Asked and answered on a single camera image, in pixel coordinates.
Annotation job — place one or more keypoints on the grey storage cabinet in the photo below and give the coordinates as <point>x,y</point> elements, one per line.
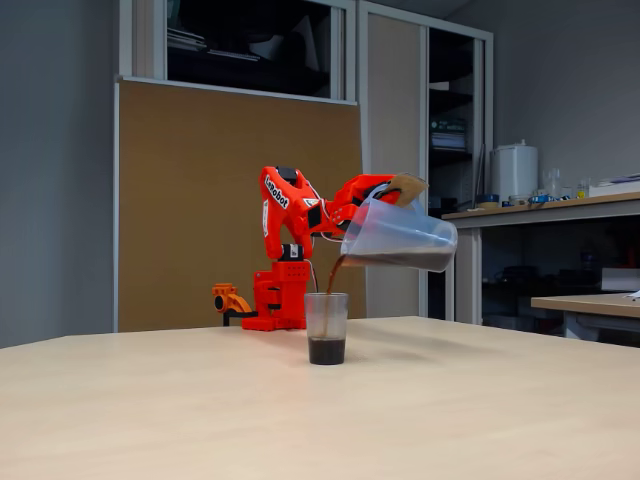
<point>395,125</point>

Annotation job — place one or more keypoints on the brown pin board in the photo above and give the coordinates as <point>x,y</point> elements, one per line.
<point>200,200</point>

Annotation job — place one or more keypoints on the white storage box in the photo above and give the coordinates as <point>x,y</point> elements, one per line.
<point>620,280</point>

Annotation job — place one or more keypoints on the white cylindrical canister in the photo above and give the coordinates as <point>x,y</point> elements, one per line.
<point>514,172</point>

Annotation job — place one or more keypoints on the red robot arm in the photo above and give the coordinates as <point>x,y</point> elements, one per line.
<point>285,210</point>

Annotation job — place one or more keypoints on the low wooden table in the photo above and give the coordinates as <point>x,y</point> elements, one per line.
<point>585,302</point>

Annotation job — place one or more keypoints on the small clear bottle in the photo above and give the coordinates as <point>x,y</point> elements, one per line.
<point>583,189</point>

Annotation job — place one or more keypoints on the clear plastic cup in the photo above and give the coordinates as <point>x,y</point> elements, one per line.
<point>326,345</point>

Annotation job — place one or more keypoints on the workbench with wooden top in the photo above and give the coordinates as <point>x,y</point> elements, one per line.
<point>540,210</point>

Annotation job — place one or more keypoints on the flat white box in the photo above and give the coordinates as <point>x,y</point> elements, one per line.
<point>615,187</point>

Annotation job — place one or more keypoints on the clear glass beaker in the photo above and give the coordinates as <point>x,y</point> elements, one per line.
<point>551,182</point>

